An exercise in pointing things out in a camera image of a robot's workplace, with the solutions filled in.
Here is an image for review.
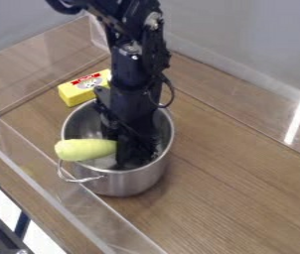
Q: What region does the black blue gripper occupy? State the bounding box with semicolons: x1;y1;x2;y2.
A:
93;46;164;169

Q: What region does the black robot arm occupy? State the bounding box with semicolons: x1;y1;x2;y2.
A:
45;0;171;167

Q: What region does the clear acrylic front barrier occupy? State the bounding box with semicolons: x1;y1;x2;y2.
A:
0;95;170;254

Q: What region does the yellow butter block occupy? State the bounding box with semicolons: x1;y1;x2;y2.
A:
57;68;111;107

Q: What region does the silver metal pot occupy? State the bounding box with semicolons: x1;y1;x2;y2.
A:
54;101;174;197

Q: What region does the dark metal table frame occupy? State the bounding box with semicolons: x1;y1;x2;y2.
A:
0;199;37;254

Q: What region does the black cable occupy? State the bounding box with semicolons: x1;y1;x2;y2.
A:
145;73;176;109

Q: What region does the clear acrylic corner bracket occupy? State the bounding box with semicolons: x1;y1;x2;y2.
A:
87;14;109;53

